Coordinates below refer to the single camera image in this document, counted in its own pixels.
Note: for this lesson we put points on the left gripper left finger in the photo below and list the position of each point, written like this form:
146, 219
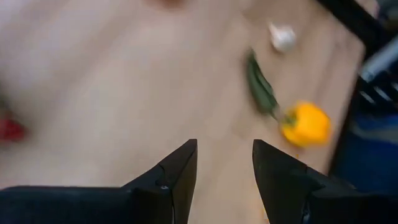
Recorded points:
140, 202

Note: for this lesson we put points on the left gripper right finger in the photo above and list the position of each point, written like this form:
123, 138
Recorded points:
295, 196

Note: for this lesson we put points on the yellow bell pepper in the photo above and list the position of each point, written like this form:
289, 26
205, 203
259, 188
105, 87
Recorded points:
308, 124

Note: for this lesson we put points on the dark green poblano pepper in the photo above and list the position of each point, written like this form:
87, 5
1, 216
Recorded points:
261, 88

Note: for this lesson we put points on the red bell pepper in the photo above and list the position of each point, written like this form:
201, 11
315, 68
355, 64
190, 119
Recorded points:
11, 130

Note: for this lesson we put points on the white garlic bulb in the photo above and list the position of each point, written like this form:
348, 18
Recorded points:
282, 39

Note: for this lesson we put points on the person's leg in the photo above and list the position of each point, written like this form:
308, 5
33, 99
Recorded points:
370, 155

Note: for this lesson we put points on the black hazard-striped panel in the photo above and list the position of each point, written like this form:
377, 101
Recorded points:
376, 90

